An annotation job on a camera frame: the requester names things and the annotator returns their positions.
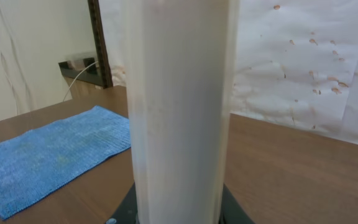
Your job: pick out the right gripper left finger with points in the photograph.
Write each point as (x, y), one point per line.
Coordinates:
(126, 208)

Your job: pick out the blue cloth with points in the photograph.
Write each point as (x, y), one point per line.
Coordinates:
(57, 155)

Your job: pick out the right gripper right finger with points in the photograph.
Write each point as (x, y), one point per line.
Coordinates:
(232, 208)

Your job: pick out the dark wooden post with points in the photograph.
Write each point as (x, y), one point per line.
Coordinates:
(99, 40)

